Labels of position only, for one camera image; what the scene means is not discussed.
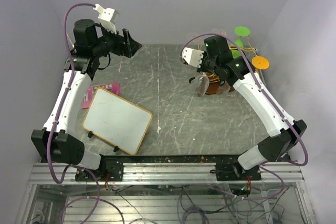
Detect pink sticker booklet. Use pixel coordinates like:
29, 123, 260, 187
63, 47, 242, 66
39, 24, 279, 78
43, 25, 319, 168
81, 82, 120, 109

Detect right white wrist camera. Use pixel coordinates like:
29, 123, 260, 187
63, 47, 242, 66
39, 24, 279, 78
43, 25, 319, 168
181, 47, 205, 68

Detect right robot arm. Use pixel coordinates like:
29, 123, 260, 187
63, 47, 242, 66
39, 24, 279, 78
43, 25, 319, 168
199, 33, 308, 180

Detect gold wire wine glass rack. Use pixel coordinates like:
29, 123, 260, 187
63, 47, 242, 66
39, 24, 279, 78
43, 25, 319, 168
203, 46, 258, 95

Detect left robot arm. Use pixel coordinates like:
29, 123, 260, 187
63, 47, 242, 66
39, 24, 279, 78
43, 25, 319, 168
31, 19, 142, 180

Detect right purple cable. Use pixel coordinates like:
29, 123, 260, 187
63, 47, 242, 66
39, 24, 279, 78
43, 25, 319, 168
178, 33, 309, 200

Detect white board with yellow frame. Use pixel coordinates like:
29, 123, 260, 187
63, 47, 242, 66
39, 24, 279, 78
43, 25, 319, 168
82, 88, 153, 155

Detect orange plastic wine glass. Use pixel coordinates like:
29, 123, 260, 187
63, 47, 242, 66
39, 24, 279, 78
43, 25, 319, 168
251, 56, 269, 70

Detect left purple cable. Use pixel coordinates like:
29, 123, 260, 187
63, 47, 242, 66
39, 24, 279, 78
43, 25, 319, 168
46, 3, 102, 185

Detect clear tumbler glass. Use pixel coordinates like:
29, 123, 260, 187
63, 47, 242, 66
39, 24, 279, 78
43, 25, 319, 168
186, 33, 197, 43

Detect purple cable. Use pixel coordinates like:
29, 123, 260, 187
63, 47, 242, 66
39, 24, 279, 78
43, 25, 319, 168
46, 3, 102, 185
178, 33, 309, 200

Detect clear champagne flute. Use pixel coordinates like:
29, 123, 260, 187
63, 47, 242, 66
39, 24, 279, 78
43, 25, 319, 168
216, 82, 231, 95

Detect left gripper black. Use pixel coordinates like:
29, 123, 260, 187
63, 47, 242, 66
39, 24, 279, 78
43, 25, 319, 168
92, 23, 142, 58

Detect green plastic wine glass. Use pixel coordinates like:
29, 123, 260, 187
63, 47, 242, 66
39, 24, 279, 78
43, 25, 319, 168
229, 26, 251, 59

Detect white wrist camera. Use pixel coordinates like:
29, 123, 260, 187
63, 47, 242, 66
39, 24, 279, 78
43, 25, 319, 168
93, 4, 119, 34
181, 47, 205, 68

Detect aluminium rail frame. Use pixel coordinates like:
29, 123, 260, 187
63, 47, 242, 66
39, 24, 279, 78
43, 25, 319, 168
28, 162, 304, 186

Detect clear wine glass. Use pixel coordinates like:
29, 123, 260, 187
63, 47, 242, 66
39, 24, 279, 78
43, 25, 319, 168
195, 75, 209, 97
212, 28, 227, 37

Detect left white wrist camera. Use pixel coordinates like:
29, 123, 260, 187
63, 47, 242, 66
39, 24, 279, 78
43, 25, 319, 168
93, 4, 119, 34

